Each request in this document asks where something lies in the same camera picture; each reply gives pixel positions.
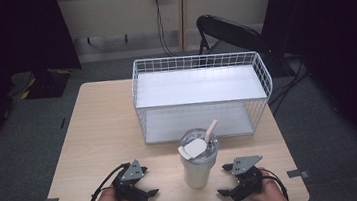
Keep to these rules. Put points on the white tumbler cup with lid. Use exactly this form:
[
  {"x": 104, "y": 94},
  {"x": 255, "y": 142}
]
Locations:
[{"x": 197, "y": 172}]

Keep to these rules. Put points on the black folding chair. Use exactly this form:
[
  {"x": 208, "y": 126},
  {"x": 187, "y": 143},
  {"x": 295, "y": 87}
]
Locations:
[{"x": 229, "y": 31}]

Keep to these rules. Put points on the beige drinking straw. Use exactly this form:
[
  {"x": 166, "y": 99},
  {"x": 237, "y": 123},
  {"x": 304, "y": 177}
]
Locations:
[{"x": 211, "y": 130}]

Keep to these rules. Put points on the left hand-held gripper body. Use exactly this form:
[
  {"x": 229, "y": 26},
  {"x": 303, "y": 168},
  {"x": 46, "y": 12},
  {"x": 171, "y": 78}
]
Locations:
[{"x": 126, "y": 183}]

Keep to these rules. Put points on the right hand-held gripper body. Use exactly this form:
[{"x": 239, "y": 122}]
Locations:
[{"x": 250, "y": 180}]

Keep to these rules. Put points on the person's right hand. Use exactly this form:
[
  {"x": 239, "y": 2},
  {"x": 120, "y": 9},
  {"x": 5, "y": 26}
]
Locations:
[{"x": 269, "y": 189}]

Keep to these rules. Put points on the black curtain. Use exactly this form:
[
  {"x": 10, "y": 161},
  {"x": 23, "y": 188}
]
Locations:
[
  {"x": 333, "y": 30},
  {"x": 9, "y": 38}
]

